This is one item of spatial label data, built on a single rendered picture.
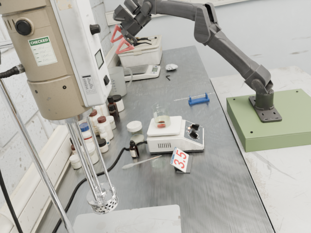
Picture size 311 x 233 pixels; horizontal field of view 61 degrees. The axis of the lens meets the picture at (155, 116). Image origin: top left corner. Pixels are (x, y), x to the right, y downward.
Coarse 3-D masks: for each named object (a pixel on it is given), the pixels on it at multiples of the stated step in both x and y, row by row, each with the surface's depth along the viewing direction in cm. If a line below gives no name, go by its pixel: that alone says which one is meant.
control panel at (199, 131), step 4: (188, 124) 101; (200, 128) 102; (184, 132) 96; (188, 132) 97; (196, 132) 99; (200, 132) 100; (184, 136) 94; (188, 136) 94; (200, 136) 97; (192, 140) 93; (196, 140) 94; (200, 140) 95
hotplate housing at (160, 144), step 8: (184, 120) 103; (184, 128) 98; (152, 136) 96; (160, 136) 95; (168, 136) 94; (176, 136) 94; (152, 144) 96; (160, 144) 95; (168, 144) 95; (176, 144) 94; (184, 144) 94; (192, 144) 93; (200, 144) 93; (152, 152) 98; (160, 152) 97; (168, 152) 97; (184, 152) 96
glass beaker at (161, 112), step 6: (162, 102) 97; (156, 108) 98; (162, 108) 98; (168, 108) 94; (156, 114) 94; (162, 114) 93; (168, 114) 95; (156, 120) 95; (162, 120) 94; (168, 120) 96; (156, 126) 97; (162, 126) 95; (168, 126) 96
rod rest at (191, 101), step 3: (189, 96) 129; (207, 96) 128; (189, 99) 130; (192, 99) 131; (195, 99) 130; (198, 99) 130; (201, 99) 129; (204, 99) 129; (207, 99) 128; (189, 102) 129; (192, 102) 128; (195, 102) 128; (198, 102) 129; (201, 102) 129
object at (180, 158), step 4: (176, 152) 91; (180, 152) 93; (176, 156) 90; (180, 156) 91; (184, 156) 92; (176, 160) 88; (180, 160) 89; (184, 160) 90; (176, 164) 87; (180, 164) 88; (184, 164) 89; (180, 168) 86; (184, 168) 87
